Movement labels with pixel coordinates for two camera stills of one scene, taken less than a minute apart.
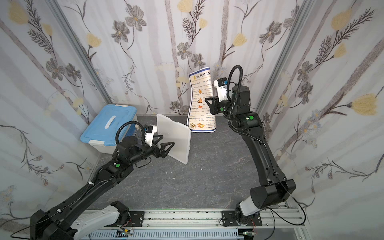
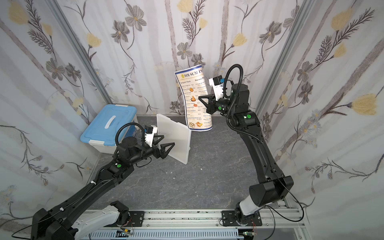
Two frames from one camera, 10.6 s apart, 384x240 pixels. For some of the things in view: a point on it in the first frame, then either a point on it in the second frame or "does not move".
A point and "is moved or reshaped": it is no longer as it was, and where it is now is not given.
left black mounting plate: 136,219 does not move
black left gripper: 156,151 does not move
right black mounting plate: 229,218 does not move
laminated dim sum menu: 199,118 is moved or reshaped
